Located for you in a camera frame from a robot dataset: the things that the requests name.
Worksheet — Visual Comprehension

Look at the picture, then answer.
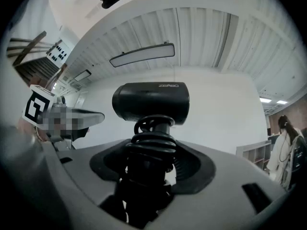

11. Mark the small oblong ceiling light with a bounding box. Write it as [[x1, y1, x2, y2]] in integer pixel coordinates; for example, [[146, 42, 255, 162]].
[[73, 69, 92, 82]]

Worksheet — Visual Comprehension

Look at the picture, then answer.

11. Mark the wooden staircase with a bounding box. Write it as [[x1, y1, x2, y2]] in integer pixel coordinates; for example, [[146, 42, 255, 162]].
[[6, 31, 72, 87]]

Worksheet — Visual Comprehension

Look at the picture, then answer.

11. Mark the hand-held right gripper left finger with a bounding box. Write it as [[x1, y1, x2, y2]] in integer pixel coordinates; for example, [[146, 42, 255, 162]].
[[42, 139, 135, 230]]

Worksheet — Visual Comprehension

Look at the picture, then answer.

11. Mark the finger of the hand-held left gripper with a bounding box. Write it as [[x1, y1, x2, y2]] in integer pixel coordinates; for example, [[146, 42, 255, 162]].
[[64, 108, 106, 142]]

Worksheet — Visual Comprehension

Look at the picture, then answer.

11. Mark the person's left forearm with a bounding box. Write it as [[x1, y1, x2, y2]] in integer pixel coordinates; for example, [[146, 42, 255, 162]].
[[16, 120, 48, 143]]

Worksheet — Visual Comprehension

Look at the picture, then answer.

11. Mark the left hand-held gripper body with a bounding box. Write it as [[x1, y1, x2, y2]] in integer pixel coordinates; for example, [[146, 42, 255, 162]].
[[22, 84, 72, 150]]

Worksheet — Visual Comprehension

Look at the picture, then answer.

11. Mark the black camera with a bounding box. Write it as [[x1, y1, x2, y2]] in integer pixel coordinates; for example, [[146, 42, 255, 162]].
[[112, 81, 190, 227]]

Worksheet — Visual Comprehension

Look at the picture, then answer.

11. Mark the white panel with black ovals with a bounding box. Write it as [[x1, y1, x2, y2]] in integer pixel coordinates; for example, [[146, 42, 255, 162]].
[[46, 39, 72, 66]]

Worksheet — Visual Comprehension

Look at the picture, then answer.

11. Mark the grey wooden shelf unit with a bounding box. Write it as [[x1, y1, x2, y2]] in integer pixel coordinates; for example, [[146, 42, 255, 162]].
[[236, 139, 272, 170]]

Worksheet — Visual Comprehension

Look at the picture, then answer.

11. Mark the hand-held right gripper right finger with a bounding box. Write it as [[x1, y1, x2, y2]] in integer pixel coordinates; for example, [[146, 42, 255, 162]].
[[143, 140, 288, 230]]

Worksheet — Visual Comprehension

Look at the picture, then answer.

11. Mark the long oblong ceiling light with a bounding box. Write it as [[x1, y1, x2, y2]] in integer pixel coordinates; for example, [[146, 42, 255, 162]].
[[109, 43, 176, 68]]

